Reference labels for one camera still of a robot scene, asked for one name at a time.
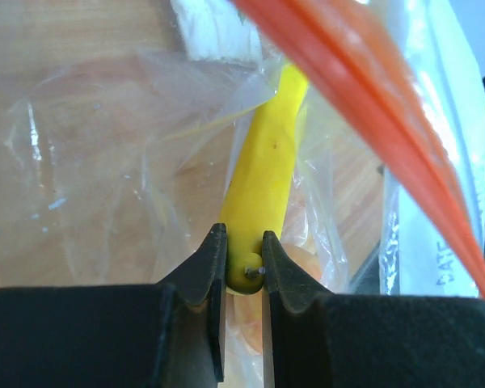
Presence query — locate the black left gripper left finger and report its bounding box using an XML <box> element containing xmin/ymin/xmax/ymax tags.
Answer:
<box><xmin>0</xmin><ymin>224</ymin><xmax>227</xmax><ymax>387</ymax></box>

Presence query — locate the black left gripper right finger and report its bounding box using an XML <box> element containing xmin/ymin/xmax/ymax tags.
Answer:
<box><xmin>261</xmin><ymin>230</ymin><xmax>485</xmax><ymax>388</ymax></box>

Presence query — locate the yellow plush banana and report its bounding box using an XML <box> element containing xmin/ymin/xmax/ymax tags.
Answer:
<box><xmin>219</xmin><ymin>64</ymin><xmax>309</xmax><ymax>295</ymax></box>

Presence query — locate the clear zip top bag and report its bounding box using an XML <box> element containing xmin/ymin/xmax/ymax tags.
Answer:
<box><xmin>0</xmin><ymin>0</ymin><xmax>485</xmax><ymax>388</ymax></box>

